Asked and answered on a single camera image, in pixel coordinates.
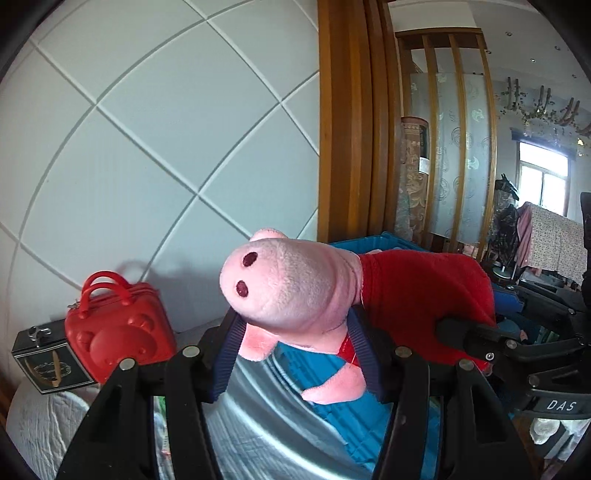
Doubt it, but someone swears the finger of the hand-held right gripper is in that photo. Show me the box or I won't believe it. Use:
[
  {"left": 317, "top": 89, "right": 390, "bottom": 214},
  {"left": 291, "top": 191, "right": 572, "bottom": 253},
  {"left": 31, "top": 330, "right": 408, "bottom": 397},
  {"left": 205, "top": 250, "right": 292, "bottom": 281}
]
[
  {"left": 436, "top": 318, "right": 587, "bottom": 388},
  {"left": 505, "top": 282, "right": 591, "bottom": 324}
]

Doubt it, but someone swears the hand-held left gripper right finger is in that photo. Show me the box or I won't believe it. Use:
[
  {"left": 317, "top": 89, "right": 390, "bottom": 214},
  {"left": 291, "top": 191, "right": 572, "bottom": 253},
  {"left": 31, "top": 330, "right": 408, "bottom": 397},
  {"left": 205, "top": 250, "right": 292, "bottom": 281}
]
[{"left": 346, "top": 308, "right": 539, "bottom": 480}]

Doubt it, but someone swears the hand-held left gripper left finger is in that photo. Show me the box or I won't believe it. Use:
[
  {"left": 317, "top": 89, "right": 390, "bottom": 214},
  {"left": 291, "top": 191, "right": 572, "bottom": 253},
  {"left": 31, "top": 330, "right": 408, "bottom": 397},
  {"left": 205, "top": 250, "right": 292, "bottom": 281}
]
[{"left": 55, "top": 307, "right": 247, "bottom": 480}]

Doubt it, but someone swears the blue plastic crate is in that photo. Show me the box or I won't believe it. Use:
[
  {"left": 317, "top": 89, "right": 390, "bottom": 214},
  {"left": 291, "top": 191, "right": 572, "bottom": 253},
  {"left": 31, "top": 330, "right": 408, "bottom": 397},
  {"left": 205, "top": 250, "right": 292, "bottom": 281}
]
[{"left": 277, "top": 233, "right": 525, "bottom": 480}]

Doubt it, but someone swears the pink pig plush red dress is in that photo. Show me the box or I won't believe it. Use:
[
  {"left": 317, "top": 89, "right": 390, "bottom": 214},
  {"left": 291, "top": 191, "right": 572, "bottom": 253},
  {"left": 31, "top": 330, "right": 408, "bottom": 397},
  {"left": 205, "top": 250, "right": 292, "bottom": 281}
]
[{"left": 219, "top": 226, "right": 497, "bottom": 406}]

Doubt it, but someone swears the floral cloth on rack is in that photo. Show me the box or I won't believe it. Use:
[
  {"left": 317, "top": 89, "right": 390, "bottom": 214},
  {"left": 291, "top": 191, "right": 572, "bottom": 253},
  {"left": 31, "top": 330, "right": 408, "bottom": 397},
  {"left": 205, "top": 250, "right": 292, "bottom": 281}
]
[{"left": 515, "top": 203, "right": 589, "bottom": 284}]

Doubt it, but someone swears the red bear suitcase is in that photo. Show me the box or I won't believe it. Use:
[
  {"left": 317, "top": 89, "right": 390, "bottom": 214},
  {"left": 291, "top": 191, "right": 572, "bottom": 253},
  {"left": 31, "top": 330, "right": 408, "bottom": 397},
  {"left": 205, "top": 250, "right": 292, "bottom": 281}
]
[{"left": 65, "top": 271, "right": 178, "bottom": 385}]

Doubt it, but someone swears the window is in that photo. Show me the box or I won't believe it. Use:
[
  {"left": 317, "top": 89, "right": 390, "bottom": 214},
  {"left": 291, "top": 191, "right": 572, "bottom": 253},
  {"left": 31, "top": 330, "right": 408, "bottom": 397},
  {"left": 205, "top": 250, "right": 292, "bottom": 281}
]
[{"left": 517, "top": 141, "right": 573, "bottom": 217}]

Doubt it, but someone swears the brown patterned rolled carpet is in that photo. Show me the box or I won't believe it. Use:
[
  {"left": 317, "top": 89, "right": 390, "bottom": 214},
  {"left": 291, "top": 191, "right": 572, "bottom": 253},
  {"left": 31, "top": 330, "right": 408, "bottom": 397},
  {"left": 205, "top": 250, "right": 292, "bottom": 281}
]
[{"left": 401, "top": 116, "right": 430, "bottom": 241}]

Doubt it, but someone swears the wood-slat frosted glass partition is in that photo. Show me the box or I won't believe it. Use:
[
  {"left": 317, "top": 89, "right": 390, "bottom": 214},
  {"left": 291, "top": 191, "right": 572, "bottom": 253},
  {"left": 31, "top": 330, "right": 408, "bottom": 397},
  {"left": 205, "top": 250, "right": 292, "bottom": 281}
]
[{"left": 394, "top": 28, "right": 499, "bottom": 259}]

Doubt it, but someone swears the ivy garland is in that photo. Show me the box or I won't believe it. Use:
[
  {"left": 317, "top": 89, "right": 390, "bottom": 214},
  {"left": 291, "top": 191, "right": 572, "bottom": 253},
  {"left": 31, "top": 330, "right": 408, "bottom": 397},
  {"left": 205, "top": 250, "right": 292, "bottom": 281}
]
[{"left": 496, "top": 76, "right": 591, "bottom": 139}]

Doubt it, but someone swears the white quilted bedspread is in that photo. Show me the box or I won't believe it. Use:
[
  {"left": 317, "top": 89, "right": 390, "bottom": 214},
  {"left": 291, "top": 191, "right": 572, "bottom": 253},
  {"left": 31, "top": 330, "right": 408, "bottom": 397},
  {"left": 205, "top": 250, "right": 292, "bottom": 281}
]
[{"left": 7, "top": 318, "right": 370, "bottom": 480}]

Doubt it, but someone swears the dark box with handle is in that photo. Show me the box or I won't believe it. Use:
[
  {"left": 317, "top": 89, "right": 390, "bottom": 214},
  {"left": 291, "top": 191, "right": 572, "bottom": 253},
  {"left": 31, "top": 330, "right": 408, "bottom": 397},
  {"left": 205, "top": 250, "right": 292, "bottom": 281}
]
[{"left": 11, "top": 318, "right": 98, "bottom": 395}]

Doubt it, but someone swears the wooden frame post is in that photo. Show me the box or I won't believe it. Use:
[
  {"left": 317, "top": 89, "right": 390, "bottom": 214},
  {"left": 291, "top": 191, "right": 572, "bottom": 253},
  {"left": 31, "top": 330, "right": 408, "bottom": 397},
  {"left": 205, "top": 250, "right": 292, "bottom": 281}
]
[{"left": 318, "top": 0, "right": 402, "bottom": 243}]

